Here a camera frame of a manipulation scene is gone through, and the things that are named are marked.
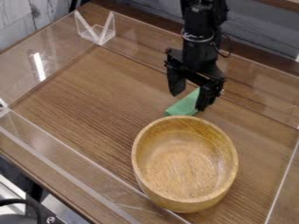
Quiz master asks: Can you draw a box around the brown wooden bowl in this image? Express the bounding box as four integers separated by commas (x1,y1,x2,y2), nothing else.
131,115,239,214

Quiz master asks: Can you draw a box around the green rectangular block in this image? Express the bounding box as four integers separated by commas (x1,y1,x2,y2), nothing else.
165,88,201,116

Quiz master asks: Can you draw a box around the clear acrylic corner bracket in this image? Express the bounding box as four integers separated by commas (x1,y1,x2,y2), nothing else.
74,11,117,46

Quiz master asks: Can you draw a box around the black cable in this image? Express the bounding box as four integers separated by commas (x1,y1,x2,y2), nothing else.
0,196,43,224

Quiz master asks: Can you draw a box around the clear acrylic tray wall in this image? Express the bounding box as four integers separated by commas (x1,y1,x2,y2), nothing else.
0,99,191,224

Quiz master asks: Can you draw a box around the black metal table bracket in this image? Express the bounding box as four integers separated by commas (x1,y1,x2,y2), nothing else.
25,195,67,224

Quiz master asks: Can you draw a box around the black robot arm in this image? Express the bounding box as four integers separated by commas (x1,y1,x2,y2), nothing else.
165,0,230,111

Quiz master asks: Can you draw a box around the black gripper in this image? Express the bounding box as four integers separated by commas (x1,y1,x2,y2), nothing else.
165,31,226,111

